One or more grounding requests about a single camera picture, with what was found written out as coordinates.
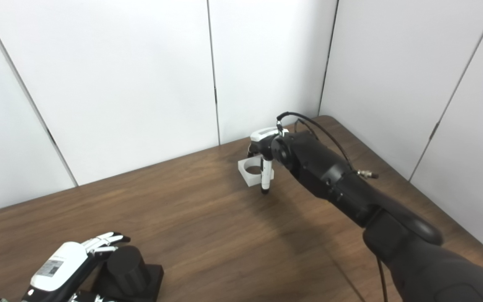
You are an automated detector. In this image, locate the black peg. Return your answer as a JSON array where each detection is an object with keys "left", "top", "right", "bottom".
[{"left": 86, "top": 245, "right": 164, "bottom": 302}]

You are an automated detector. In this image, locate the white and black left hand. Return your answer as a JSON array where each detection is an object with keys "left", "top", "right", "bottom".
[{"left": 21, "top": 232, "right": 131, "bottom": 302}]

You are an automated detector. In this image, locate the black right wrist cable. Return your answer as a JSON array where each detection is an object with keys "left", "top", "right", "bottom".
[{"left": 276, "top": 112, "right": 389, "bottom": 302}]

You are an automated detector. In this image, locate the white square piece with hole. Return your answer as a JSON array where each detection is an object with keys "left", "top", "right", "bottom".
[{"left": 238, "top": 156, "right": 275, "bottom": 187}]

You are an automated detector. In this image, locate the white and black right hand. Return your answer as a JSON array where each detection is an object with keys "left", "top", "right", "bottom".
[{"left": 248, "top": 127, "right": 289, "bottom": 195}]

